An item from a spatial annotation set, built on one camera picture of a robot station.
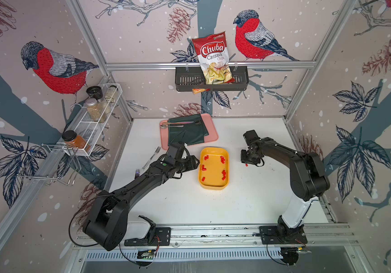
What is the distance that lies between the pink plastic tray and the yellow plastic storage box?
0.36 ft

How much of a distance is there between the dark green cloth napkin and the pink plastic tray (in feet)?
0.04

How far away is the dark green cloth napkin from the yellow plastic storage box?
115 mm

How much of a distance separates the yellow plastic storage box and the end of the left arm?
13 cm

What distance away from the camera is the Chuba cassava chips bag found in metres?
0.83

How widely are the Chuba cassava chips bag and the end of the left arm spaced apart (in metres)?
0.42

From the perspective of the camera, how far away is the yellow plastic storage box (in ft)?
2.90

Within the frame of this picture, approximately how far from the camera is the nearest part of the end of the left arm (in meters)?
0.72

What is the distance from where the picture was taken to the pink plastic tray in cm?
112
